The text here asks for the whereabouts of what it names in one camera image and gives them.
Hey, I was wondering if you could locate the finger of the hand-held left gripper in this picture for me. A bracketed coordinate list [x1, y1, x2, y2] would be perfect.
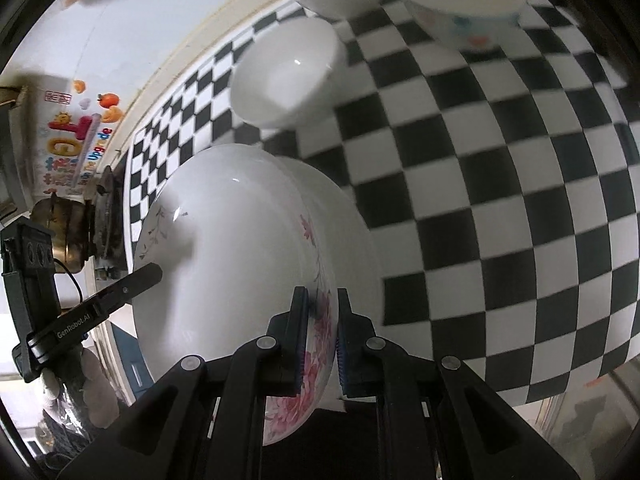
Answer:
[99, 262, 164, 312]

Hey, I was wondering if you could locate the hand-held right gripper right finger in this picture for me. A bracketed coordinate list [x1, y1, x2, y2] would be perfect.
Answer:
[336, 288, 581, 480]

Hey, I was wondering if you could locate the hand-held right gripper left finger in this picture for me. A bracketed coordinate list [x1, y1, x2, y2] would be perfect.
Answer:
[55, 286, 311, 480]

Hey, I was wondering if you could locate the white plate with pink flowers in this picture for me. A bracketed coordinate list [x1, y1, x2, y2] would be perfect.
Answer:
[132, 143, 338, 447]

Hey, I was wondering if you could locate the person's left hand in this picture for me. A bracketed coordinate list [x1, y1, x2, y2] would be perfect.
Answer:
[40, 347, 122, 428]

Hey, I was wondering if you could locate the brass kettle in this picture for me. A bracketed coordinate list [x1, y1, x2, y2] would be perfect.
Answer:
[29, 194, 97, 273]

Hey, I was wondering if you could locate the black gas stove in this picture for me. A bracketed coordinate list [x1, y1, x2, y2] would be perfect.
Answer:
[91, 165, 130, 281]

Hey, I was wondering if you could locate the blue cabinet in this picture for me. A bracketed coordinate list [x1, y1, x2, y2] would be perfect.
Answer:
[111, 324, 153, 403]

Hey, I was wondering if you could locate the black and white checkered tablecloth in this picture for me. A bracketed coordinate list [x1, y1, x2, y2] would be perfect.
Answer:
[123, 0, 640, 407]

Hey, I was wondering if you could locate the black cable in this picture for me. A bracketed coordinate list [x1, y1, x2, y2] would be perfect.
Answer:
[51, 258, 87, 313]

